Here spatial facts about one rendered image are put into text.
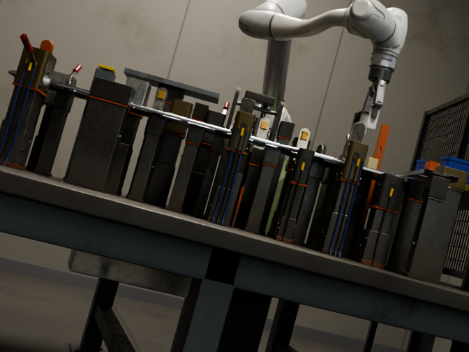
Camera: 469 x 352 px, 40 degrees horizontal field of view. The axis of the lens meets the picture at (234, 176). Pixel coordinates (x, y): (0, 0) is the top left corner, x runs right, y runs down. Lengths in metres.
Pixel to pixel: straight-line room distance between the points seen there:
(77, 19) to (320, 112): 1.89
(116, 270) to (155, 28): 3.22
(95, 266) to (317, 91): 3.58
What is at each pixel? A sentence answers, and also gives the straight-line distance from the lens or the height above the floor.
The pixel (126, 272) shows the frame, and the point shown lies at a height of 0.53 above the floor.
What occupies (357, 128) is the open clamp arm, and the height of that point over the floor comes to 1.10.
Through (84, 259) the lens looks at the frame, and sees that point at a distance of 1.65.
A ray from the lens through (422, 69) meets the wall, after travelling 5.49.
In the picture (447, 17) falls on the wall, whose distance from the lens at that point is 5.69.
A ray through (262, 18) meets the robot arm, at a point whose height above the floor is 1.49.
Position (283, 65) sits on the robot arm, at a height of 1.41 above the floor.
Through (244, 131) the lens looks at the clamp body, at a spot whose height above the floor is 0.99.
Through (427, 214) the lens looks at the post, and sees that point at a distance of 1.86.
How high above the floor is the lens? 0.73
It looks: 4 degrees up
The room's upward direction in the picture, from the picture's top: 15 degrees clockwise
